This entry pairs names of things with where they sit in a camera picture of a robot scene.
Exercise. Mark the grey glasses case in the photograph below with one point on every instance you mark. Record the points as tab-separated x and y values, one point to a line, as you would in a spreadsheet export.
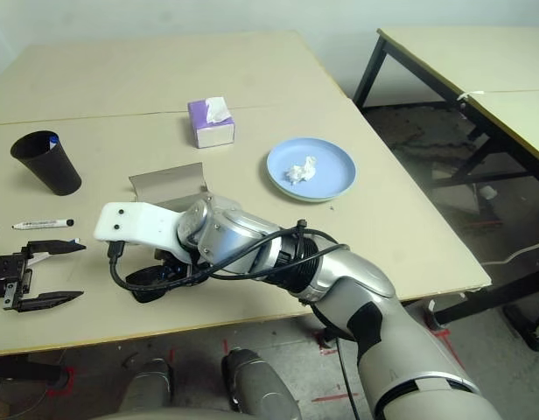
164	179

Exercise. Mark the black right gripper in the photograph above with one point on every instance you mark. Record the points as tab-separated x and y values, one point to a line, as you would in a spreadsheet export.
177	269

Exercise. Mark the beige side table black legs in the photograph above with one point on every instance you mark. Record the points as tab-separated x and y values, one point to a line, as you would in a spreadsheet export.
523	118
449	57

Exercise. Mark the grey robot leg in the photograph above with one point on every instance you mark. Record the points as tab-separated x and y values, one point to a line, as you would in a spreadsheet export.
256	385
149	387

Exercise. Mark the small white floor object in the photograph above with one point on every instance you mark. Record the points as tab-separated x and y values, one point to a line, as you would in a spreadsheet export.
488	192

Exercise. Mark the blue-capped marker in cup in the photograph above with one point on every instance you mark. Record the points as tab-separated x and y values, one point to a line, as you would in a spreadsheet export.
53	141

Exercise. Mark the thin blue-capped white marker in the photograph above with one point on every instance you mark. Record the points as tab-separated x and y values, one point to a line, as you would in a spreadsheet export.
39	259

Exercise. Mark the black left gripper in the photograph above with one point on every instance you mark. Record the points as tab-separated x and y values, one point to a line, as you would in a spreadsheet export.
11	277

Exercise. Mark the black-capped whiteboard marker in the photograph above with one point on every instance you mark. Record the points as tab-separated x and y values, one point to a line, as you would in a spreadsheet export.
39	224

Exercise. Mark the black plastic cup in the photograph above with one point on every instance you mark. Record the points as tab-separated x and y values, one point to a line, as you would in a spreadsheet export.
51	172

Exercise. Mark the white tissue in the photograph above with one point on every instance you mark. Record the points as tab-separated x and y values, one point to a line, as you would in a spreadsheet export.
218	109
301	171

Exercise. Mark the purple tissue box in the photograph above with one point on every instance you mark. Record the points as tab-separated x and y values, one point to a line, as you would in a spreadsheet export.
198	120

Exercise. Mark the grey robot left leg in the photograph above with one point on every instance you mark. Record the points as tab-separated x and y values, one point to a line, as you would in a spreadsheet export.
149	387

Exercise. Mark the white tag on table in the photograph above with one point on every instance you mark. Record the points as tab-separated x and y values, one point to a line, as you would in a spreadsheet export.
471	94

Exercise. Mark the black sunglasses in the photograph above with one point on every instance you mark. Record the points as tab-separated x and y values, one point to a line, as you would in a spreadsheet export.
144	293

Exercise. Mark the grey robot right leg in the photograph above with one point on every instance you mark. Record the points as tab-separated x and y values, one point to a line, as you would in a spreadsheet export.
256	385

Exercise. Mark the black table foot bar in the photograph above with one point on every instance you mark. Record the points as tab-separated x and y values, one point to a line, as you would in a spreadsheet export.
29	372
484	306

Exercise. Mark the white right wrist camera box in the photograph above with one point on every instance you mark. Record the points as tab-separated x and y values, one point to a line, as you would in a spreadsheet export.
138	225

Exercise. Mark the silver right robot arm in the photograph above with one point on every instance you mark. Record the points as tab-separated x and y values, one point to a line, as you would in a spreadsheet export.
339	280

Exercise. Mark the white tissue in box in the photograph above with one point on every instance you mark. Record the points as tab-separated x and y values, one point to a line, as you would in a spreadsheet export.
218	109

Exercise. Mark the black caster base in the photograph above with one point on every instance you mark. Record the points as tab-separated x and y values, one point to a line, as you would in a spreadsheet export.
529	328

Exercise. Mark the blue plastic plate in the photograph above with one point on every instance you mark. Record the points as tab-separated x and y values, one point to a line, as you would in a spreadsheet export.
335	166

